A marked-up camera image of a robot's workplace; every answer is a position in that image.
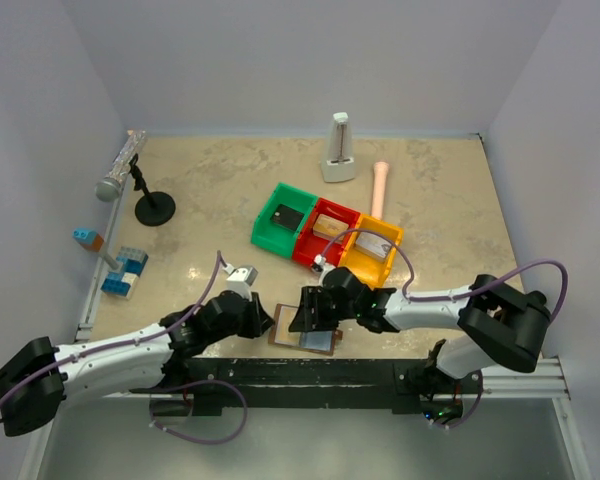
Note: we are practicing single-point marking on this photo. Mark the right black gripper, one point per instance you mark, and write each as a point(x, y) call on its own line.
point(315, 308)

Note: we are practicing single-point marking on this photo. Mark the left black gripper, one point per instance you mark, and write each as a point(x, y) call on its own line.
point(253, 315)

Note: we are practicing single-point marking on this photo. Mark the brown leather card holder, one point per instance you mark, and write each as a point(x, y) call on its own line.
point(319, 342)

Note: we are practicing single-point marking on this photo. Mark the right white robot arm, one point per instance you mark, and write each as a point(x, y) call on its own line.
point(500, 324)

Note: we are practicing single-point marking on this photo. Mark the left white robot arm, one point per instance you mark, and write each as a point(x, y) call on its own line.
point(41, 377)

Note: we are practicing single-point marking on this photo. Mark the cards in red bin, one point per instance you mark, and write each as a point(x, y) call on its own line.
point(327, 227)

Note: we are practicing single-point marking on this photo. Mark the cards in yellow bin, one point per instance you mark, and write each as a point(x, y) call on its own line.
point(373, 246)

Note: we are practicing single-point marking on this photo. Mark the red plastic bin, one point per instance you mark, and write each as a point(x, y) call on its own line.
point(308, 245)

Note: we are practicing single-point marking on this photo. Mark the yellow plastic bin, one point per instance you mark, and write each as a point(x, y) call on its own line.
point(367, 269)

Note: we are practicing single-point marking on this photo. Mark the green plastic bin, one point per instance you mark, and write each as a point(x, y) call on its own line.
point(275, 239)

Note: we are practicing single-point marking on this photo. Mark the black item in green bin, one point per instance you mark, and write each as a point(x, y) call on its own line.
point(286, 217)

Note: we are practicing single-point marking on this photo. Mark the blue toy brick stack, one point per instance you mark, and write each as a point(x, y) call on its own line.
point(122, 282)

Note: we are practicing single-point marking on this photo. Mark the black microphone stand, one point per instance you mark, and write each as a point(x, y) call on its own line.
point(153, 208)

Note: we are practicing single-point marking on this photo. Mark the white metronome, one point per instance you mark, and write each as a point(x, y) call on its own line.
point(338, 164)

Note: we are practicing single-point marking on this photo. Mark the pink toy microphone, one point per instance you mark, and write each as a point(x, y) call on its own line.
point(380, 173)

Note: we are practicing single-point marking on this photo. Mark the blue orange toy block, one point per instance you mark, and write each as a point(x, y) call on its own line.
point(89, 240)

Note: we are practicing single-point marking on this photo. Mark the silver glitter microphone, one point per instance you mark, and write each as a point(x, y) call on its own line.
point(110, 187)

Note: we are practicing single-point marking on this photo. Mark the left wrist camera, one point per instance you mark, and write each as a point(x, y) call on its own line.
point(241, 279)

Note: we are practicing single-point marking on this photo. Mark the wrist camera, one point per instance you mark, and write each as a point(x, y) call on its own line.
point(318, 264)
point(241, 279)

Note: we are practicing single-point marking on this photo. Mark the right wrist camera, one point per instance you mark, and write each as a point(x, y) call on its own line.
point(318, 264)

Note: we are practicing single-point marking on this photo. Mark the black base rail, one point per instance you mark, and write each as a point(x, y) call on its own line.
point(397, 385)

